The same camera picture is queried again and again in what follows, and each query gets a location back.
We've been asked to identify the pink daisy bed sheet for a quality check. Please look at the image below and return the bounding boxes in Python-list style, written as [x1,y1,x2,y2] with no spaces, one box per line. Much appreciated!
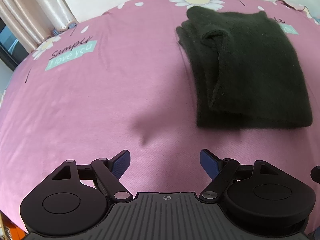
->
[1,0,319,228]

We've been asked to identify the dark window frame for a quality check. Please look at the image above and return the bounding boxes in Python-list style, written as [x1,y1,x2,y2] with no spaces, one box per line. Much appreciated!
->
[0,19,29,71]

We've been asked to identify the pink floral pillow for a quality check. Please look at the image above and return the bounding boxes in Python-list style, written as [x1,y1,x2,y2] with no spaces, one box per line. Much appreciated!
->
[272,0,319,25]

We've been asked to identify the dark green knit sweater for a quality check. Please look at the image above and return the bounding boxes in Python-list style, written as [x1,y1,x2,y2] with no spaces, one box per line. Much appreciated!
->
[176,7,312,129]

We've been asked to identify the beige satin curtain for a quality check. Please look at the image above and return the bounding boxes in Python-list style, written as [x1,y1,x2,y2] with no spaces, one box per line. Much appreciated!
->
[1,0,78,53]

